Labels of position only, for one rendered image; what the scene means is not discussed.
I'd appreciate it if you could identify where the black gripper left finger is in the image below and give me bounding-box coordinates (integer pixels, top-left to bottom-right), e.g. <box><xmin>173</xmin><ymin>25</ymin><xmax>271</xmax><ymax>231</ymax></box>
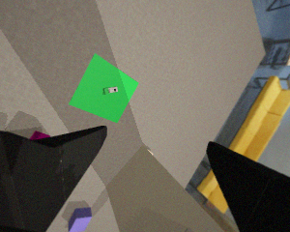
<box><xmin>0</xmin><ymin>126</ymin><xmax>107</xmax><ymax>232</ymax></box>

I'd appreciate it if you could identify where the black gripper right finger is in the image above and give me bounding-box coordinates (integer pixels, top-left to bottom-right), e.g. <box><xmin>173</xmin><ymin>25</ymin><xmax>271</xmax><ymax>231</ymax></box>
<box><xmin>206</xmin><ymin>141</ymin><xmax>290</xmax><ymax>232</ymax></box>

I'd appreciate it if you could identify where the magenta rectangular block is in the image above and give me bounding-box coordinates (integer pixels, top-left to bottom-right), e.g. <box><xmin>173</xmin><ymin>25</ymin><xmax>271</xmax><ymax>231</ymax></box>
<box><xmin>29</xmin><ymin>131</ymin><xmax>50</xmax><ymax>140</ymax></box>

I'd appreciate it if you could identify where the beige panel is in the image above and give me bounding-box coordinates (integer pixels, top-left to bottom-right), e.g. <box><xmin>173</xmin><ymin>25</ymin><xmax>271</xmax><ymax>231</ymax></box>
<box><xmin>106</xmin><ymin>145</ymin><xmax>224</xmax><ymax>232</ymax></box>

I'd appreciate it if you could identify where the green flat square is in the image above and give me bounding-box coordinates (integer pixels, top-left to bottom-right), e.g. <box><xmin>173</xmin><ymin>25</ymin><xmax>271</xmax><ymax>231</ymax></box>
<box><xmin>69</xmin><ymin>53</ymin><xmax>138</xmax><ymax>123</ymax></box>

